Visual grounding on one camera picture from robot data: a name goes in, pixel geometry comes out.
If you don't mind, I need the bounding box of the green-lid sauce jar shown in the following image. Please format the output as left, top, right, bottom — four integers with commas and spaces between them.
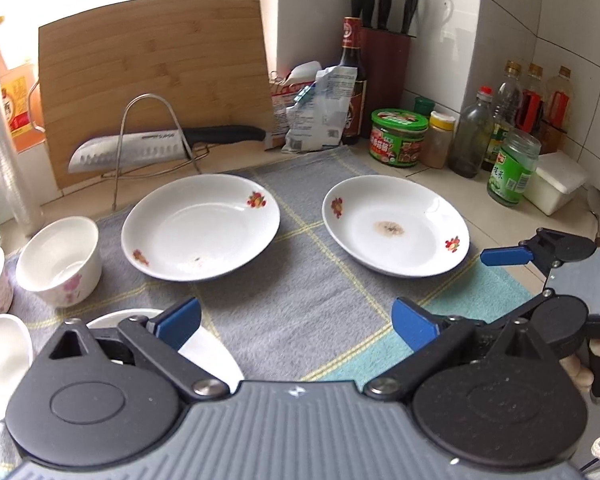
370, 108, 429, 168

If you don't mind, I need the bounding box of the red white packet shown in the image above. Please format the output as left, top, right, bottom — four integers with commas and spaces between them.
270, 77, 306, 136

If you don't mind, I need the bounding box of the red-label bottle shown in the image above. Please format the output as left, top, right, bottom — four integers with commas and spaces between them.
515, 62, 546, 133

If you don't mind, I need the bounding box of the metal wire rack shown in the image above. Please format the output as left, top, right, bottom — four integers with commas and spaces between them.
100, 94, 216, 211

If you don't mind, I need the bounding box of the black-handled kitchen knife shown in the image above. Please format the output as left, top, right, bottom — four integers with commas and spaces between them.
68, 125, 268, 175

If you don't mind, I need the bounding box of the plain white bowl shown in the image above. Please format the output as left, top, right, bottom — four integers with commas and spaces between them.
0, 313, 34, 423
86, 307, 245, 396

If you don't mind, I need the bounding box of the red-cap glass bottle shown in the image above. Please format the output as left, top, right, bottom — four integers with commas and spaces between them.
447, 85, 496, 179

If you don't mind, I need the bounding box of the green-label glass jar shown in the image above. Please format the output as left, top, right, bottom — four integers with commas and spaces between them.
486, 128, 542, 207

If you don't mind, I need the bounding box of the grey checked cloth mat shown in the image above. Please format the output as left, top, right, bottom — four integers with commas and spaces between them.
0, 145, 536, 480

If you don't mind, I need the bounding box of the dark red knife block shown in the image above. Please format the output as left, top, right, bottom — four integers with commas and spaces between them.
360, 27, 412, 141

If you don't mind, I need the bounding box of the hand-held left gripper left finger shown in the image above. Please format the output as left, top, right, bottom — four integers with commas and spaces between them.
47, 296, 232, 403

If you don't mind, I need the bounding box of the metal spoon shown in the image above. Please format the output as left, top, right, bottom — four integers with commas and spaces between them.
587, 185, 600, 247

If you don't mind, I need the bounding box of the white plastic bag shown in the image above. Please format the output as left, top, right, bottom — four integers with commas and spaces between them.
285, 60, 323, 83

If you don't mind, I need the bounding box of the dark soy sauce bottle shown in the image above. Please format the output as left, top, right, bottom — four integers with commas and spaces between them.
337, 16, 368, 146

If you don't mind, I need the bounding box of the person's right hand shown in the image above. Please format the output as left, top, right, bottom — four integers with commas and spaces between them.
562, 339, 600, 392

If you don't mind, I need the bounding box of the white printed packet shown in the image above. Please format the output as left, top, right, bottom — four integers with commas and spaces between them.
281, 65, 357, 153

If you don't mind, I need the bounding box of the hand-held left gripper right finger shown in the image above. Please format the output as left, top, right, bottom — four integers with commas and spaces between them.
364, 297, 561, 403

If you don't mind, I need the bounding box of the bamboo cutting board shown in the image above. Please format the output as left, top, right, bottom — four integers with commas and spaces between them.
37, 0, 276, 201

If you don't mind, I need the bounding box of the white floral plate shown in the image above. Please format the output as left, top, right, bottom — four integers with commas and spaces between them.
322, 175, 471, 278
120, 174, 281, 282

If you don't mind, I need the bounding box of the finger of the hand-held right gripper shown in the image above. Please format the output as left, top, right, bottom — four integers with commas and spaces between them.
480, 227, 563, 281
472, 290, 557, 332

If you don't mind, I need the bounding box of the orange oil bottle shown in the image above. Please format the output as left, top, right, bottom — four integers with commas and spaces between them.
0, 15, 46, 153

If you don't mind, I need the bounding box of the green-label oil bottle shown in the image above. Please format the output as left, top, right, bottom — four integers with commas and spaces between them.
481, 61, 523, 173

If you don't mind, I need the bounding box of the yellow-lid spice jar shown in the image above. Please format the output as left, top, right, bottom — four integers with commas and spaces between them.
420, 111, 456, 170

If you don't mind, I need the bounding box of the white plastic container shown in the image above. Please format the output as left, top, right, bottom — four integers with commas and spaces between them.
522, 152, 590, 216

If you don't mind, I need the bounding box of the amber oil bottle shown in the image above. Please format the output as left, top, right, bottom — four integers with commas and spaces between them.
542, 65, 576, 153

